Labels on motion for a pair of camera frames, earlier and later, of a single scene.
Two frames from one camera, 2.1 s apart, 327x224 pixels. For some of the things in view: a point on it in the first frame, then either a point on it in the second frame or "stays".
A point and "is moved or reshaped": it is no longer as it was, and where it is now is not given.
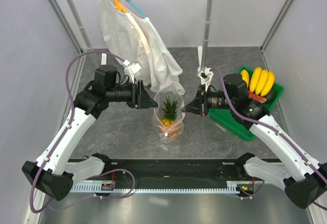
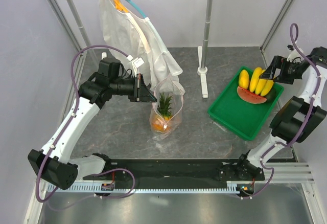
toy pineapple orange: (169, 126) is moved or reshaped
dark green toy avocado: (271, 96) stays
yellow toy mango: (245, 76) stays
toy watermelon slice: (257, 97) stays
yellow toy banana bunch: (261, 82) stays
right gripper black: (194, 106) -> (280, 63)
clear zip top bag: (168, 114) is moved or reshaped
